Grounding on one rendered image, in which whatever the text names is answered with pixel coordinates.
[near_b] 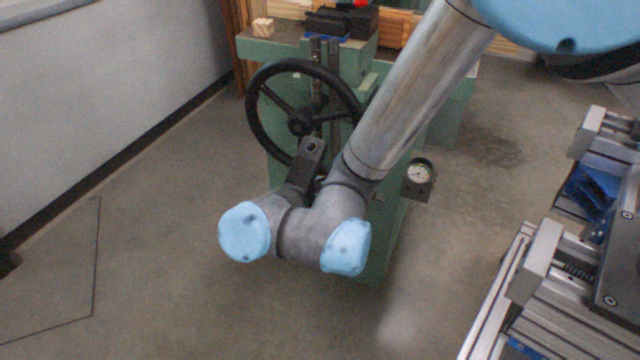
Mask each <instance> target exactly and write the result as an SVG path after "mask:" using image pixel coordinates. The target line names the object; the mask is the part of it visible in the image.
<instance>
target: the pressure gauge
mask: <svg viewBox="0 0 640 360"><path fill-rule="evenodd" d="M418 172H419V173H420V174H417V173H418ZM432 172H433V164H432V162H431V161H428V160H427V159H424V158H415V159H411V160H410V161H409V163H408V168H407V175H408V178H409V179H410V180H411V181H413V182H415V183H426V182H428V181H429V180H430V179H431V177H432ZM410 174H414V175H410Z"/></svg>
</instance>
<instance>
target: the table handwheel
mask: <svg viewBox="0 0 640 360"><path fill-rule="evenodd" d="M282 72H298V73H303V74H306V75H309V76H312V77H314V78H316V79H318V80H320V81H321V82H323V83H324V84H326V85H327V86H328V87H330V88H331V89H332V90H333V91H334V92H335V93H336V94H337V95H338V96H339V97H340V99H341V100H342V101H343V103H344V104H345V105H346V107H347V109H345V110H340V111H336V112H331V113H325V114H320V113H321V111H322V110H323V109H324V108H325V106H326V105H327V104H329V102H330V101H329V99H330V98H329V96H328V95H323V94H321V95H322V102H321V103H322V104H321V105H318V104H314V103H312V102H311V101H312V100H311V101H310V102H309V103H308V104H307V105H306V106H305V105H301V106H298V107H297V108H296V109H293V108H292V106H291V105H288V104H287V103H286V102H285V101H284V100H282V99H281V98H280V97H279V96H278V95H277V94H276V93H274V92H273V91H272V90H271V89H270V88H269V87H268V86H267V85H266V84H265V83H264V82H265V81H266V80H267V79H269V78H270V77H272V76H274V75H276V74H279V73H282ZM259 90H260V91H262V92H263V93H264V94H265V95H266V96H268V97H269V98H270V99H271V100H272V101H273V102H275V103H276V104H277V105H278V106H280V107H281V108H282V109H283V110H284V111H285V112H287V113H288V114H289V115H290V116H289V118H288V120H287V126H288V129H289V132H290V133H291V134H292V135H294V136H295V137H297V138H298V140H297V150H298V148H299V145H300V143H301V141H302V139H303V137H304V136H310V134H311V133H312V132H313V130H314V129H315V128H316V127H317V125H318V123H321V122H326V121H330V120H336V119H342V118H348V117H351V119H352V127H353V131H354V129H355V128H356V126H357V124H358V123H359V121H360V119H361V118H362V116H363V114H364V112H363V109H362V107H361V105H360V103H359V101H358V99H357V98H356V96H355V94H354V93H353V92H352V90H351V89H350V88H349V86H348V84H347V83H346V82H345V81H344V80H343V79H342V78H341V77H340V76H339V75H337V74H336V73H335V72H333V71H332V70H330V69H329V68H327V67H326V66H322V65H320V64H317V63H315V62H312V61H309V60H305V59H300V58H282V59H277V60H274V61H271V62H269V63H267V64H265V65H264V66H262V67H261V68H260V69H259V70H257V71H256V72H255V73H254V74H253V75H252V77H251V78H250V80H249V82H248V84H247V87H246V92H245V97H244V110H245V114H246V118H247V121H248V124H249V127H250V129H251V131H252V133H253V135H254V136H255V138H256V139H257V141H258V142H259V144H260V145H261V146H262V147H263V149H264V150H265V151H266V152H267V153H268V154H269V155H270V156H273V157H274V158H275V159H277V160H278V161H279V162H281V163H282V164H284V165H286V167H288V168H289V167H290V165H291V163H292V161H293V158H294V157H292V156H290V155H287V153H285V152H284V151H282V150H281V149H280V148H279V147H278V146H277V145H276V144H275V143H274V142H273V141H272V140H271V139H270V137H269V136H268V135H267V133H266V132H265V130H264V128H263V126H262V124H261V122H260V119H259V116H258V111H257V97H258V93H259ZM331 163H332V162H330V163H324V164H322V165H321V167H320V170H319V172H318V176H323V175H327V168H328V167H329V165H330V164H331Z"/></svg>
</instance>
